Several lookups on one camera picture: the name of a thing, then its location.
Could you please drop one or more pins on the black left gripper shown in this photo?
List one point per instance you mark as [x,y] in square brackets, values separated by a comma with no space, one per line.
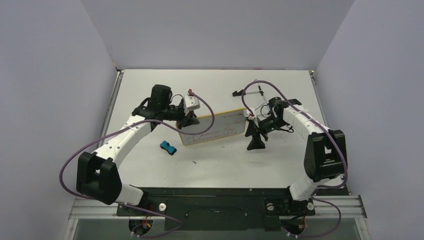
[191,119]

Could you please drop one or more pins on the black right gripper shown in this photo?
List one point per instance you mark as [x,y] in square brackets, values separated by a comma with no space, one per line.
[258,126]

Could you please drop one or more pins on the yellow framed whiteboard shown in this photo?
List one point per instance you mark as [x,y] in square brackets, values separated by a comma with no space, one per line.
[226,124]

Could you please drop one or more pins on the blue whiteboard eraser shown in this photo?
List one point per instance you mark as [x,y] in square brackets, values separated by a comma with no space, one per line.
[171,150]

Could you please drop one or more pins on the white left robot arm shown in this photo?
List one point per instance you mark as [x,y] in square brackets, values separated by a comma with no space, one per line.
[98,171]

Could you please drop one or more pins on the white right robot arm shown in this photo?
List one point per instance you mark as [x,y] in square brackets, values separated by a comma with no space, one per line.
[325,154]

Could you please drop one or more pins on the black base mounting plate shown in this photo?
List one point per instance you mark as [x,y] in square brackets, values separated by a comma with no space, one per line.
[228,209]

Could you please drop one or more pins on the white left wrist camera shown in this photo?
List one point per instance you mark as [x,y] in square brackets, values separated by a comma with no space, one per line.
[190,102]

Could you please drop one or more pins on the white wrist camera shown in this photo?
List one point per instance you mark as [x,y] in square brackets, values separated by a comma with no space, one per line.
[190,102]
[249,114]

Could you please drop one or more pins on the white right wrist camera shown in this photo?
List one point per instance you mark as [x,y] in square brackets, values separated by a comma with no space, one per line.
[249,114]

